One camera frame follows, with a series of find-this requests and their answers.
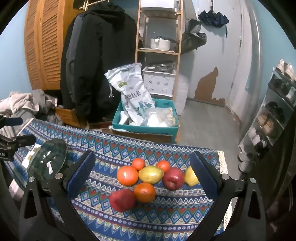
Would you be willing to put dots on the blue patterned tablecloth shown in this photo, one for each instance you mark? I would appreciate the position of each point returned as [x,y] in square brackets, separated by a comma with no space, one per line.
[138,144]

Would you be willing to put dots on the wooden louvered wardrobe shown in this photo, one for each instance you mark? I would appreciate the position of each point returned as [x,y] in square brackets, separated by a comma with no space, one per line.
[46,46]

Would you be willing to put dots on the dark blue folded umbrella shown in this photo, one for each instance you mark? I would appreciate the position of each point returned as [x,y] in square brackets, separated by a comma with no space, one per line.
[212,18]

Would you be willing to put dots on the teal plastic crate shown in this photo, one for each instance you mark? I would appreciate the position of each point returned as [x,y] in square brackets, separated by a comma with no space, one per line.
[148,129]

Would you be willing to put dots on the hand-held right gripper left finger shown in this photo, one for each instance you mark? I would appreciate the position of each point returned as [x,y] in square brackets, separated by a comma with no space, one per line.
[79,177]

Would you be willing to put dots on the yellow-green pear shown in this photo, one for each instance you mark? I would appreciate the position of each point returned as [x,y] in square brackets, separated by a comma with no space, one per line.
[150,175]

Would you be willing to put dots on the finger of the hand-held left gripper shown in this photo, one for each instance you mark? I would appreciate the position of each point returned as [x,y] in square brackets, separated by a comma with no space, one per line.
[20,140]
[12,121]

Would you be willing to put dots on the white box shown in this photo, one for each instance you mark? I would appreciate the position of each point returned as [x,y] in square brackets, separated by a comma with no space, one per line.
[159,4]

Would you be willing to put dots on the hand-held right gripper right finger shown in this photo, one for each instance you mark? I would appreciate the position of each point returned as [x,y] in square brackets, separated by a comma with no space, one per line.
[205,179]

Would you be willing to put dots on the dark glass plate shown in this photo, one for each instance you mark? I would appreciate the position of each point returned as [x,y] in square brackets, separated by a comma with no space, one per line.
[46,157]

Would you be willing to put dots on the wooden shelf rack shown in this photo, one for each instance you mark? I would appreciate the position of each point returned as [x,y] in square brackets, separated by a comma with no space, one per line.
[139,23]

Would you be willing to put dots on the small tangerine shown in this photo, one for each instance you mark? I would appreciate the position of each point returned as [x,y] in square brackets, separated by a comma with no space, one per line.
[163,165]
[138,163]

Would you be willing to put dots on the clear plastic bags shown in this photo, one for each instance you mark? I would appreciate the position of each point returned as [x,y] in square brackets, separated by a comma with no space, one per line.
[157,118]

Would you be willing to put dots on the pile of grey clothes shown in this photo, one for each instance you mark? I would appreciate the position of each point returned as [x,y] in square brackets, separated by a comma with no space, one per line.
[23,102]

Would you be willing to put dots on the white rice bag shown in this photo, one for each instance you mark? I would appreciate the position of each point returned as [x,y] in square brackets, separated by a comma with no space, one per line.
[131,92]

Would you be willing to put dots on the red apple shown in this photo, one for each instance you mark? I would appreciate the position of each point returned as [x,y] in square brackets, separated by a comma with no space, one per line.
[122,200]
[173,178]

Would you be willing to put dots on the white plastic basket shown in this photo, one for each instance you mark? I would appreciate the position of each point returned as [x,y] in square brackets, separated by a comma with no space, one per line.
[158,83]

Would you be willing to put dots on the metal steamer pot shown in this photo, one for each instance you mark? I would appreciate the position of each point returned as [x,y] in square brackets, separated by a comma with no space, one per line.
[161,66]

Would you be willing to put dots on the dark grey hanging bag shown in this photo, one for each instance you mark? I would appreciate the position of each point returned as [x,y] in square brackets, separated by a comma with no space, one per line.
[192,37]

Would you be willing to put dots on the pale door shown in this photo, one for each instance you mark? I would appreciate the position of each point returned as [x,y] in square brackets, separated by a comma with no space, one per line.
[238,69]

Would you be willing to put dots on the small yellow pear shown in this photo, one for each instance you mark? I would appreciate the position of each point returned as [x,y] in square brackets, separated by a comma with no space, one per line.
[190,177]

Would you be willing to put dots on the black jacket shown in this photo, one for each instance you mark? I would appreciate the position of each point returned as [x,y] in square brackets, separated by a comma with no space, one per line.
[97,58]

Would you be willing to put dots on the shoe rack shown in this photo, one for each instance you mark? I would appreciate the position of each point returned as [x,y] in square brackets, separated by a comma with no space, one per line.
[276,97]

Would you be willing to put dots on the large orange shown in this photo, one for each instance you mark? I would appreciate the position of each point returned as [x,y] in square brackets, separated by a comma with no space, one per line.
[127,176]

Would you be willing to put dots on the medium orange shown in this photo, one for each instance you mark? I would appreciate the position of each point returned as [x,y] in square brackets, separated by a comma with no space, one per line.
[144,192]

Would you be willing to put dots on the grey vertical pipe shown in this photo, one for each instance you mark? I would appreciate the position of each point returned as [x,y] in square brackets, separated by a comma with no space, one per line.
[256,69]

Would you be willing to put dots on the wooden box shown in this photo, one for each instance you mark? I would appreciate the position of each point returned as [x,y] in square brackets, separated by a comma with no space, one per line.
[69,115]

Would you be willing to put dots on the white cooking pot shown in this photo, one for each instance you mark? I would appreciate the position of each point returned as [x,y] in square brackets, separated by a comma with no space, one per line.
[159,44]

